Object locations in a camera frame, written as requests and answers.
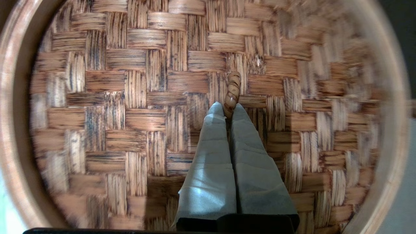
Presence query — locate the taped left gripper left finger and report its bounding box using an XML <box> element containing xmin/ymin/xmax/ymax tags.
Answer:
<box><xmin>172</xmin><ymin>102</ymin><xmax>238</xmax><ymax>228</ymax></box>

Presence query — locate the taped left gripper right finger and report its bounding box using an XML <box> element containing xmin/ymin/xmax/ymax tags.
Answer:
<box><xmin>228</xmin><ymin>103</ymin><xmax>299</xmax><ymax>215</ymax></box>

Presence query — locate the small woven bamboo steamer lid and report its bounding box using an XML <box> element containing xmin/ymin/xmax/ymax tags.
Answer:
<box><xmin>0</xmin><ymin>0</ymin><xmax>415</xmax><ymax>234</ymax></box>

